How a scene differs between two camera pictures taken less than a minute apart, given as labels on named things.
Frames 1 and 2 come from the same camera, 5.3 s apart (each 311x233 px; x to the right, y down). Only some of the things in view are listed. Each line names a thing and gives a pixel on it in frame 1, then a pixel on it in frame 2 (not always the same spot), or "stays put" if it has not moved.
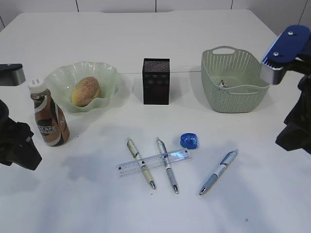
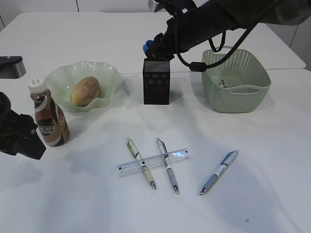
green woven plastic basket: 232,80 stays put
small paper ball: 223,83 stays put
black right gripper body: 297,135 -> 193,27
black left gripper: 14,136 -> 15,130
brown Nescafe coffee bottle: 51,121 stays put
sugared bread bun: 85,91 stays put
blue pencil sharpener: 189,141 -> 148,43
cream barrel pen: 140,158 stays put
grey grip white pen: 164,151 stays put
